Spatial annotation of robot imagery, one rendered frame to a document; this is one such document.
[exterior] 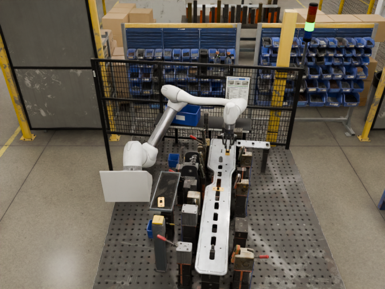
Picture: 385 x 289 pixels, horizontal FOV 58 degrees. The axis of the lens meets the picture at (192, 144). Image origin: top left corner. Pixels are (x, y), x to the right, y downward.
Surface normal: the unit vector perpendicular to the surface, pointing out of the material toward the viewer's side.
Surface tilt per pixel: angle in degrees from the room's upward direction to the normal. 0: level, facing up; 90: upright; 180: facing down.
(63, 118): 95
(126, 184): 90
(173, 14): 90
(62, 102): 91
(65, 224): 0
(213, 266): 0
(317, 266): 0
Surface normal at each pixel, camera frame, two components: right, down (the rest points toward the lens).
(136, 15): -0.08, 0.56
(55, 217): 0.00, -0.82
